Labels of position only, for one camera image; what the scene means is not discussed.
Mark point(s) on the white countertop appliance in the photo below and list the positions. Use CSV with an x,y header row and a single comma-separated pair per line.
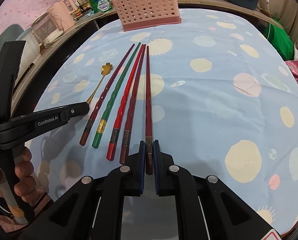
x,y
46,30

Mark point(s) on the pink perforated utensil basket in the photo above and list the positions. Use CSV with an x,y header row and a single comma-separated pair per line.
x,y
144,10

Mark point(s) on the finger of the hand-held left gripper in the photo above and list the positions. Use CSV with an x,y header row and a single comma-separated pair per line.
x,y
51,122
6,80

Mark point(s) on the gold flower spoon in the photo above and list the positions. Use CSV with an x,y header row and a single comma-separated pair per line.
x,y
106,69

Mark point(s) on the green white canister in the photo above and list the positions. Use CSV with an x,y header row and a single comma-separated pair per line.
x,y
100,2

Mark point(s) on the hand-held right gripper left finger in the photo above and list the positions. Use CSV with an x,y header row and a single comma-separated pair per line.
x,y
142,170

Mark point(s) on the dark red chopstick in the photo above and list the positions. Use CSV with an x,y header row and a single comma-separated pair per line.
x,y
134,105
108,93
148,100

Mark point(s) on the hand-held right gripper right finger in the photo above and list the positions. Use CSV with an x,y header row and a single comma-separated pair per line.
x,y
157,170

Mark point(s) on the green bag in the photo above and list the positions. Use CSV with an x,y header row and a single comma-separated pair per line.
x,y
279,40

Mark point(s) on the blue planet print tablecloth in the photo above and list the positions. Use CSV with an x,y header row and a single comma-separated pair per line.
x,y
214,55

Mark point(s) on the pink dotted curtain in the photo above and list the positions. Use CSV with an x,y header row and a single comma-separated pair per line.
x,y
26,5

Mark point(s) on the person's left hand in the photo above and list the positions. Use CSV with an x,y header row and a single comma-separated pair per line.
x,y
26,172

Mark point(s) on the pink toaster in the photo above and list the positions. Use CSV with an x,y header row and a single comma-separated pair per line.
x,y
65,7

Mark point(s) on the grey white plastic tub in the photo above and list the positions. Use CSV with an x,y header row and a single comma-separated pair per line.
x,y
28,40

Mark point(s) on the green chopstick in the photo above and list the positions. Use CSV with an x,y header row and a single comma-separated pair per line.
x,y
119,92

